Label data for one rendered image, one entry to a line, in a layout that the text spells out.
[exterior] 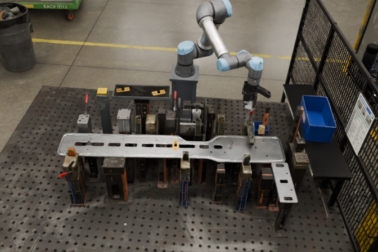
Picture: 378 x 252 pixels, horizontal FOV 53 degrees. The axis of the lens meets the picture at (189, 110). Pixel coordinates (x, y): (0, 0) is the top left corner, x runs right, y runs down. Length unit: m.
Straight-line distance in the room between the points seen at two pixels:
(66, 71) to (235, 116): 2.55
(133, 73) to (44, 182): 2.42
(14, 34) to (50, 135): 2.04
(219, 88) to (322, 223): 2.45
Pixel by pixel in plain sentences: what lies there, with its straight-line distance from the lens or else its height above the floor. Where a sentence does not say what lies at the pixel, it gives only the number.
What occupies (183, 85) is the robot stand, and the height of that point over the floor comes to 1.04.
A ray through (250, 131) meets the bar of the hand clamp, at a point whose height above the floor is 1.07.
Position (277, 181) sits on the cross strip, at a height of 1.00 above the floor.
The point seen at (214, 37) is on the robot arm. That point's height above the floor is 1.59.
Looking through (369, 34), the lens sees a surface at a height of 0.66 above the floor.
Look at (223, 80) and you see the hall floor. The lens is 4.66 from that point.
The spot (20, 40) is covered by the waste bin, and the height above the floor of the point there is 0.42.
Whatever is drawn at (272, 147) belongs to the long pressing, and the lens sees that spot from 2.42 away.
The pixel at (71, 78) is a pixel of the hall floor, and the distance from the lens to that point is 4.78.
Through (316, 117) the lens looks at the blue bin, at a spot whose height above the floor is 1.03.
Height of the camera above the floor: 2.66
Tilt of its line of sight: 40 degrees down
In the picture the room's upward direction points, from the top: 3 degrees clockwise
